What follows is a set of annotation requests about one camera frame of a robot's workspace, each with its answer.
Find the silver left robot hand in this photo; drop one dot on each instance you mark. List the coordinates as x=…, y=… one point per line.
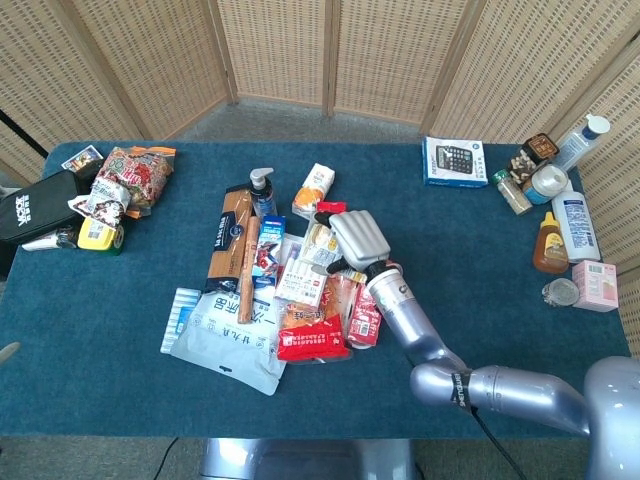
x=7, y=352

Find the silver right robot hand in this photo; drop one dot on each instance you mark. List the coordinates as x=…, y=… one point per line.
x=360, y=237

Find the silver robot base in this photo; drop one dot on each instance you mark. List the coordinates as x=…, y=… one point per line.
x=300, y=460

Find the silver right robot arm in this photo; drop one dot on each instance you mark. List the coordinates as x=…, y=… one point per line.
x=425, y=340

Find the red rectangular label tag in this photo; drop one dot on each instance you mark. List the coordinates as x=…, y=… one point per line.
x=330, y=206

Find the red foil packet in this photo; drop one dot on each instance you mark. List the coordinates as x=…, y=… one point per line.
x=312, y=342

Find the spaghetti packet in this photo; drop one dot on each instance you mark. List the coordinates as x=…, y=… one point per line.
x=227, y=240

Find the orange and white carton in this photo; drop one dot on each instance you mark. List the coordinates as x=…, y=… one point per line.
x=312, y=190

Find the pastel highlighter marker pack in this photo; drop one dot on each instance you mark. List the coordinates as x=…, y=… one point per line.
x=300, y=280

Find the red sleeve cup pack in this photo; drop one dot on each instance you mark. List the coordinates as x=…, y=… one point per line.
x=365, y=320

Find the blue toothpaste box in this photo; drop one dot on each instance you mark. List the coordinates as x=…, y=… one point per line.
x=270, y=250

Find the dark blue pump bottle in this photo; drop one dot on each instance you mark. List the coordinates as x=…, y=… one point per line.
x=263, y=195

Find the brown wooden rolling pin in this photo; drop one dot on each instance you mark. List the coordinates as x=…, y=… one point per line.
x=248, y=275

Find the white and black tube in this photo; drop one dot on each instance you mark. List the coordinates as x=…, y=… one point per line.
x=47, y=241

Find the blue calculator box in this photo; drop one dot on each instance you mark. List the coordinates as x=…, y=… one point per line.
x=455, y=162

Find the blue carpet table cover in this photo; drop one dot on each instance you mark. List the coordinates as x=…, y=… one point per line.
x=125, y=390

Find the yellow and green container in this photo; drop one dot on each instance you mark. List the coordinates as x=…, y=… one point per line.
x=97, y=235

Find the black zip bag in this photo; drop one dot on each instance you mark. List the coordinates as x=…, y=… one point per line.
x=40, y=205

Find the green cap spice bottle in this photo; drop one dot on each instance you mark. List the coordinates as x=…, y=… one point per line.
x=512, y=195

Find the large white resealable bag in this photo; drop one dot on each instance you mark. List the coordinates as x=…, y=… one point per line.
x=225, y=345

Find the brown and white snack bag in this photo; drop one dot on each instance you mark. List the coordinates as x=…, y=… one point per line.
x=102, y=202

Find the amber honey bottle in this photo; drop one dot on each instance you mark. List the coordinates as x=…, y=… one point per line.
x=550, y=250

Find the white lid blue jar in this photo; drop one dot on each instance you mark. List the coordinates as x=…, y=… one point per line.
x=547, y=185

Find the small glass jar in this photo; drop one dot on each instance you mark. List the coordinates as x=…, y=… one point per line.
x=560, y=292

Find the small playing card box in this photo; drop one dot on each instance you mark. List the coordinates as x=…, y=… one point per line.
x=82, y=157

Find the white lotion bottle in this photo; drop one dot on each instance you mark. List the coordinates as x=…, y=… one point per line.
x=577, y=225

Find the red patterned snack bag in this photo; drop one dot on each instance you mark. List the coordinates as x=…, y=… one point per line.
x=137, y=172

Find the clear bottle blue cap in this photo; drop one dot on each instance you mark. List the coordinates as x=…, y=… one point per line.
x=580, y=142

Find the pink box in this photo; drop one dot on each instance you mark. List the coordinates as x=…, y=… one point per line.
x=595, y=285

